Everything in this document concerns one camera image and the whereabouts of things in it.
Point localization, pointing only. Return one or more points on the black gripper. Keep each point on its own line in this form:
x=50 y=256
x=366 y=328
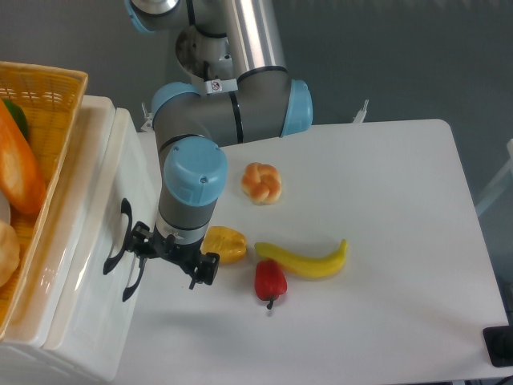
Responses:
x=202 y=267

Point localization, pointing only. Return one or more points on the white drawer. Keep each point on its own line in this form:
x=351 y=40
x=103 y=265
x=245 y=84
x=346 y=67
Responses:
x=91 y=321

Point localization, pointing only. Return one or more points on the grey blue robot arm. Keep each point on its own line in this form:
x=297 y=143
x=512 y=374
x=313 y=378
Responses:
x=245 y=95

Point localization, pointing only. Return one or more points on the white drawer cabinet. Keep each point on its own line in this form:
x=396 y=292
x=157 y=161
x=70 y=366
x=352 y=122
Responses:
x=23 y=358

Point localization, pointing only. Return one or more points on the yellow bell pepper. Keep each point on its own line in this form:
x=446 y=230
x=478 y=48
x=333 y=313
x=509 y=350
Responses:
x=229 y=244

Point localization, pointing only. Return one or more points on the red bell pepper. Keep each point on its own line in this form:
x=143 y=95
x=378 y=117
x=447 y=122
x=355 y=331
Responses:
x=270 y=282

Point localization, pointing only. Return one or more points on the knotted bread roll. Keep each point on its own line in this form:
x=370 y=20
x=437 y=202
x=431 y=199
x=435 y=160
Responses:
x=261 y=183

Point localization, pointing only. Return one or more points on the yellow banana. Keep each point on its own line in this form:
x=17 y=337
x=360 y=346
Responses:
x=304 y=266

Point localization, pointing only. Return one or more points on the round bread bun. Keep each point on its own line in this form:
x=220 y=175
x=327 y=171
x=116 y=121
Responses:
x=10 y=251

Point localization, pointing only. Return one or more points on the orange baguette bread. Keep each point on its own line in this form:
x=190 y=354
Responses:
x=22 y=181

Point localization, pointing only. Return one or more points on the yellow woven basket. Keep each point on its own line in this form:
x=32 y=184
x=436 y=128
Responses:
x=51 y=98

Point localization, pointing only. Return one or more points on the green pepper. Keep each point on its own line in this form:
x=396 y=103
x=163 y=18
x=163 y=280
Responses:
x=18 y=116

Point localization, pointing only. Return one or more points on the black device at table edge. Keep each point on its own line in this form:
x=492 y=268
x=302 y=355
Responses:
x=498 y=340

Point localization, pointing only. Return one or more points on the black top drawer handle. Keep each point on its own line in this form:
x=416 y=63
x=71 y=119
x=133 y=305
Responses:
x=120 y=238

